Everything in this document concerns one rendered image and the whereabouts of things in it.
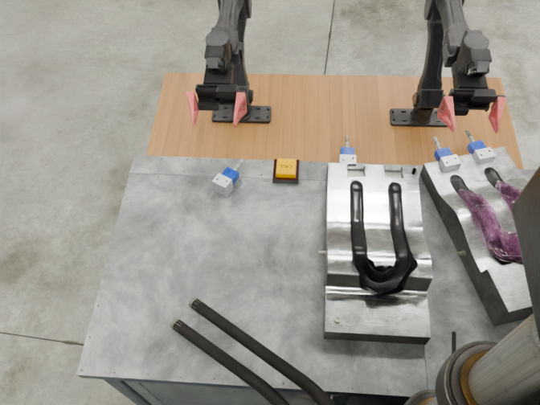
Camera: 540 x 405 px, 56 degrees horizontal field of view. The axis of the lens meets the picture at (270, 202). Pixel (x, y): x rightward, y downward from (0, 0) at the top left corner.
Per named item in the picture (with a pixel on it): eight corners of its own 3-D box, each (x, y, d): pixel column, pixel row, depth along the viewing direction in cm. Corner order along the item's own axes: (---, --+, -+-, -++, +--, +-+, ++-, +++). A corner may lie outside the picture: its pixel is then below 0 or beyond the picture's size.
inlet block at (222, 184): (237, 161, 163) (235, 150, 159) (250, 167, 162) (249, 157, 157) (214, 190, 158) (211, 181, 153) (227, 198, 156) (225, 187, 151)
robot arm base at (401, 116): (458, 111, 161) (456, 94, 165) (394, 109, 162) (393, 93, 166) (452, 127, 168) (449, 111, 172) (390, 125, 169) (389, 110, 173)
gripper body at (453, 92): (497, 94, 117) (492, 71, 121) (452, 93, 117) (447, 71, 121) (488, 113, 122) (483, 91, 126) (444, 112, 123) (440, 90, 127)
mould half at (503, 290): (419, 173, 158) (427, 152, 149) (497, 157, 161) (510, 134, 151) (493, 326, 132) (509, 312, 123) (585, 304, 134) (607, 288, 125)
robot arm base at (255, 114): (269, 107, 165) (271, 91, 168) (208, 106, 166) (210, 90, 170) (270, 123, 171) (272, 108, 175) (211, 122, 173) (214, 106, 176)
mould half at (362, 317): (325, 180, 158) (329, 153, 147) (411, 183, 157) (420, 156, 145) (323, 338, 132) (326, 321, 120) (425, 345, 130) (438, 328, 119)
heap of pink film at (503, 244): (450, 191, 147) (458, 176, 141) (507, 179, 149) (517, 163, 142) (491, 272, 134) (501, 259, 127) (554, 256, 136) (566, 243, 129)
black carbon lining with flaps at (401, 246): (347, 184, 149) (350, 165, 141) (403, 186, 148) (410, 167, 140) (349, 296, 130) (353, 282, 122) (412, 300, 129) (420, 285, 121)
